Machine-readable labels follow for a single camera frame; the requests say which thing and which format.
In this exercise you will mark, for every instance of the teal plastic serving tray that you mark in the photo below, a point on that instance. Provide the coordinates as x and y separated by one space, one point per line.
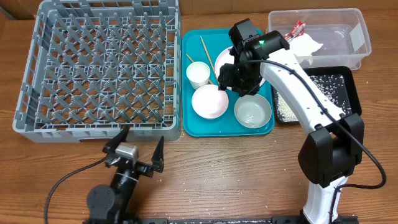
216 41

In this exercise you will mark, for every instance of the pink bowl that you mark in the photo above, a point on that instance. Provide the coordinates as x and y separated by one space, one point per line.
209 102

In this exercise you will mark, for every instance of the grey bowl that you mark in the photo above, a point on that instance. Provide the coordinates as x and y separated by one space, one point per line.
252 111

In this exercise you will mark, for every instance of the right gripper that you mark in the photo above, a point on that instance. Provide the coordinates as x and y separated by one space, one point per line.
233 78

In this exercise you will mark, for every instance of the white napkin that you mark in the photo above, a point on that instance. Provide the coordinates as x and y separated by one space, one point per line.
303 45

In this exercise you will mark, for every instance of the grey plastic dish rack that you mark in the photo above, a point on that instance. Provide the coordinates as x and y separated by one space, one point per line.
96 67

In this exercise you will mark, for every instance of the red snack wrapper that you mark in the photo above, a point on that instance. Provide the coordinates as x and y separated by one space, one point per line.
296 31

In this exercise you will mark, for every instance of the white rice pile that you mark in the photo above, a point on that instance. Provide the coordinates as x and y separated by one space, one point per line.
332 86

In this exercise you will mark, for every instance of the long wooden chopstick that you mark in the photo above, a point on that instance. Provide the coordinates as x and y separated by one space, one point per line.
209 57

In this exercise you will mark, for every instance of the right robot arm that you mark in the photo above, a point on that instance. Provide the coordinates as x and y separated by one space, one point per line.
334 140

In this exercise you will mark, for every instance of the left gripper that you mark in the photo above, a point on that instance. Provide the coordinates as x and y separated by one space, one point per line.
157 161

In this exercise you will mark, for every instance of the white paper cup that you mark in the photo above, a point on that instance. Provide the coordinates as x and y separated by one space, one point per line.
198 74

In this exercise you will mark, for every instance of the large pink plate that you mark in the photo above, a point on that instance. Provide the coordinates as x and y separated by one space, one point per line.
223 58

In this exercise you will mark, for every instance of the clear plastic storage bin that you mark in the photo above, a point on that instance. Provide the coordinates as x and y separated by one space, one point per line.
342 32

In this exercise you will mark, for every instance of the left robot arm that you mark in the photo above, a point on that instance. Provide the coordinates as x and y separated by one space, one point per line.
109 203

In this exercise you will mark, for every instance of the black rectangular tray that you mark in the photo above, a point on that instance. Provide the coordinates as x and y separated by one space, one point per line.
349 82

